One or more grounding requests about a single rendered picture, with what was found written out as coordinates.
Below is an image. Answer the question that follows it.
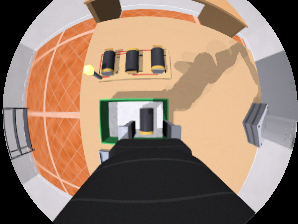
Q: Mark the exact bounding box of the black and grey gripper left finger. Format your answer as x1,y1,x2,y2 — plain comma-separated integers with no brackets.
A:
118,120,136,140

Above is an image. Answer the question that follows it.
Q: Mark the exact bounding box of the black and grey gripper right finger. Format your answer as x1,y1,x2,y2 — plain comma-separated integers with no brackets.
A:
162,120,182,140

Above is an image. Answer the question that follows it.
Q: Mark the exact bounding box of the black battery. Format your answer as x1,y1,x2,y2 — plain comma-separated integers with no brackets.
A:
101,50,116,74
140,108,154,135
151,47,165,72
125,48,139,72

